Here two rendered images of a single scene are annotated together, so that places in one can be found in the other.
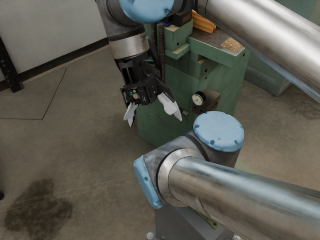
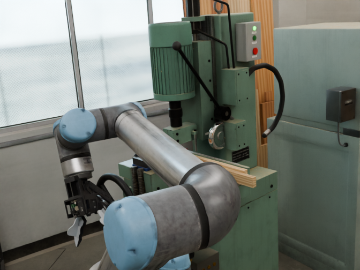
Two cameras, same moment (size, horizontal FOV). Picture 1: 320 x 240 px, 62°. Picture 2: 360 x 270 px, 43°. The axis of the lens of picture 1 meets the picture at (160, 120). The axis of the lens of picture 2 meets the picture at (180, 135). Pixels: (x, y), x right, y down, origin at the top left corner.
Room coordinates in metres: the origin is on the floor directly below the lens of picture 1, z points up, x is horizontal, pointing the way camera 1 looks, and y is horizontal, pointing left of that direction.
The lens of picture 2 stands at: (-0.64, -0.44, 1.56)
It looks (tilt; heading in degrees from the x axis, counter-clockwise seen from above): 15 degrees down; 9
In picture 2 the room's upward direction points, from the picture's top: 4 degrees counter-clockwise
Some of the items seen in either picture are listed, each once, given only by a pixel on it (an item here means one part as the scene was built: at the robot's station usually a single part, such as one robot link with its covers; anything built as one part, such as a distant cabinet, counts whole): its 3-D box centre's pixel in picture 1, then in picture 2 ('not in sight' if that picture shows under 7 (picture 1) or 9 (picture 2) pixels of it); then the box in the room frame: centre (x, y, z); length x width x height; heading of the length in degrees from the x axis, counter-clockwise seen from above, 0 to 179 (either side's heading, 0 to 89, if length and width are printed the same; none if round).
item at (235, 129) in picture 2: not in sight; (233, 134); (1.28, -0.36, 1.02); 0.09 x 0.07 x 0.12; 50
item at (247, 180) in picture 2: not in sight; (199, 165); (1.16, -0.21, 0.92); 0.59 x 0.02 x 0.04; 50
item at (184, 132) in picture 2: not in sight; (180, 135); (1.26, -0.13, 1.03); 0.14 x 0.07 x 0.09; 140
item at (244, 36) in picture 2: not in sight; (248, 41); (1.40, -0.43, 1.40); 0.10 x 0.06 x 0.16; 140
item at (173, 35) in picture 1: (170, 30); (154, 176); (1.05, -0.04, 0.92); 0.15 x 0.13 x 0.09; 50
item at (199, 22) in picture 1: (195, 18); not in sight; (1.12, -0.15, 0.93); 0.18 x 0.02 x 0.07; 50
